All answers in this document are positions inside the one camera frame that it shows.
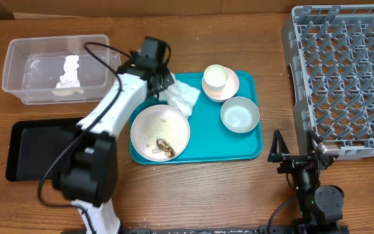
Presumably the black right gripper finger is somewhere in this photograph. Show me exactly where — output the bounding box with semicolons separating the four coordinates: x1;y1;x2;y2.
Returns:
269;129;290;157
306;129;322;156

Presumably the white napkin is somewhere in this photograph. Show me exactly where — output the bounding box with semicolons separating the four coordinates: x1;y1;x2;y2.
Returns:
158;73;201;119

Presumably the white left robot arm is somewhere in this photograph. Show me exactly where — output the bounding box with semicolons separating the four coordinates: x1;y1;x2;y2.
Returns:
46;36;175;233

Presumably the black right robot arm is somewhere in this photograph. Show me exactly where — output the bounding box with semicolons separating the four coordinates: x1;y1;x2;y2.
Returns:
266;129;349;233

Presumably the grey dishwasher rack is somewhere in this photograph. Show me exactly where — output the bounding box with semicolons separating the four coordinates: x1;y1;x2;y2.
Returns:
282;4;374;160

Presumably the grey bowl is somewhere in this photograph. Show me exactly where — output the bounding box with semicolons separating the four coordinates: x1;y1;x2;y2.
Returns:
220;97;260;133

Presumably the large white plate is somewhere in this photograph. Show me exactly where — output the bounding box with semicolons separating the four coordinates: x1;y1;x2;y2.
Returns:
131;104;190;163

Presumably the pale yellow cup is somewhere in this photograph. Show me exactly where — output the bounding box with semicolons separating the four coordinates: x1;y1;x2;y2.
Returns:
203;64;229;96

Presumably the clear plastic bin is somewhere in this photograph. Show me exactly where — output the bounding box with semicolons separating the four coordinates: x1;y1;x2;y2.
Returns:
2;34;121;105

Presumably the small pink saucer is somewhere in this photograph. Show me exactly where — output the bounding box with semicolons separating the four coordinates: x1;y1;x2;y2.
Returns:
202;67;240;102

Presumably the white tissue in bin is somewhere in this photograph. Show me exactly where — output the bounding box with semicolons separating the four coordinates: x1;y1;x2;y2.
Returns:
56;55;81;88

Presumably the brown food scrap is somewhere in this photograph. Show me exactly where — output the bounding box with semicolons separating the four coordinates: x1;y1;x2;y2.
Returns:
156;138;176;159

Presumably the black tray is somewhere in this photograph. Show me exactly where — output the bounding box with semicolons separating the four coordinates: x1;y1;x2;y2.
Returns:
5;118;81;181

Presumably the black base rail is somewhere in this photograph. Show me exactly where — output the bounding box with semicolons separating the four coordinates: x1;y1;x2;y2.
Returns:
123;225;295;234

